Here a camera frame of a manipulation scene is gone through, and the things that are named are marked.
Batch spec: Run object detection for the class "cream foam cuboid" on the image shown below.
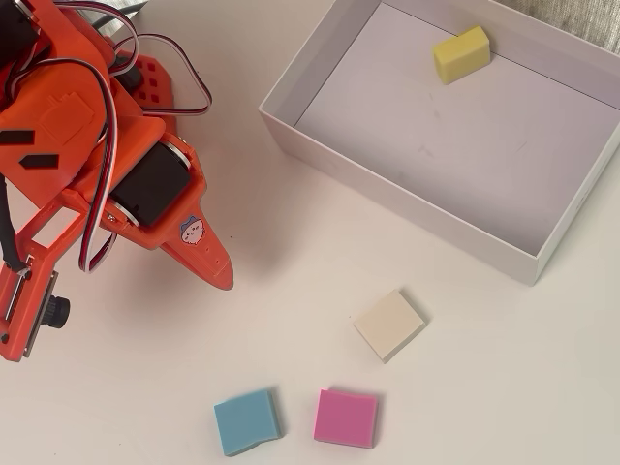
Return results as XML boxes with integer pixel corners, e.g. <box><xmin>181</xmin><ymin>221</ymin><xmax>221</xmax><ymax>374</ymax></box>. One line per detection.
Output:
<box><xmin>352</xmin><ymin>289</ymin><xmax>428</xmax><ymax>364</ymax></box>

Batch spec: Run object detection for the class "orange gripper black servo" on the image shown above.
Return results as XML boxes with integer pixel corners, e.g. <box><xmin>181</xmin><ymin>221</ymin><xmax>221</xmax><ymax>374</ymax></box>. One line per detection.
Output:
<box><xmin>104</xmin><ymin>118</ymin><xmax>235</xmax><ymax>292</ymax></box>

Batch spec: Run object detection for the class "blue foam cuboid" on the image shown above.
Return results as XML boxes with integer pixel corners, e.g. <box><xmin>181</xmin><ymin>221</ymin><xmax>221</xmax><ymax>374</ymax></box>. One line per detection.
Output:
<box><xmin>213</xmin><ymin>387</ymin><xmax>286</xmax><ymax>458</ymax></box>

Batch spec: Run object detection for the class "white cardboard bin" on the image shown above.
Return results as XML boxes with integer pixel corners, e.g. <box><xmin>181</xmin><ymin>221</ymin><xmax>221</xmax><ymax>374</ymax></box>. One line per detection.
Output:
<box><xmin>256</xmin><ymin>0</ymin><xmax>620</xmax><ymax>287</ymax></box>

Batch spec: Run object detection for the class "pink foam cuboid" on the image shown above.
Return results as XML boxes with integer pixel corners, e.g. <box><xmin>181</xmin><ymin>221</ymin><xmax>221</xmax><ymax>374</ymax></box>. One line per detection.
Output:
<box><xmin>312</xmin><ymin>387</ymin><xmax>380</xmax><ymax>448</ymax></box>

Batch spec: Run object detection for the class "yellow foam cuboid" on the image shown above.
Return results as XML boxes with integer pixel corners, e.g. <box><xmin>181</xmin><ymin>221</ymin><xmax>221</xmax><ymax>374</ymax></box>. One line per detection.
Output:
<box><xmin>431</xmin><ymin>24</ymin><xmax>491</xmax><ymax>86</ymax></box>

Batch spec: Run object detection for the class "orange robot base plate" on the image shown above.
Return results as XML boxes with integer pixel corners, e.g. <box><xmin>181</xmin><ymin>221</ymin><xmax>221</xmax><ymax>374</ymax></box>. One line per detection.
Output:
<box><xmin>115</xmin><ymin>47</ymin><xmax>183</xmax><ymax>141</ymax></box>

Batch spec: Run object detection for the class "black camera cable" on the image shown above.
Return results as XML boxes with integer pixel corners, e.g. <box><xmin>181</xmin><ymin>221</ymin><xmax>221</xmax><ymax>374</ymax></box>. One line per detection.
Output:
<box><xmin>0</xmin><ymin>173</ymin><xmax>30</xmax><ymax>280</ymax></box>

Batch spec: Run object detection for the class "wrist camera with orange mount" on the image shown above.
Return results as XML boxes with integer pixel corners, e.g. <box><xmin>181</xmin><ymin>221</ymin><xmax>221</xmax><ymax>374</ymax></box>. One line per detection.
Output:
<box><xmin>0</xmin><ymin>191</ymin><xmax>120</xmax><ymax>362</ymax></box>

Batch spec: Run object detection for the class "red white black servo cable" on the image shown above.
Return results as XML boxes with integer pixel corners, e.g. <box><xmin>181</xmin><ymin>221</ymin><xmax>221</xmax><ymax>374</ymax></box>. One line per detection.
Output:
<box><xmin>4</xmin><ymin>57</ymin><xmax>122</xmax><ymax>275</ymax></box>
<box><xmin>52</xmin><ymin>0</ymin><xmax>213</xmax><ymax>118</ymax></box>

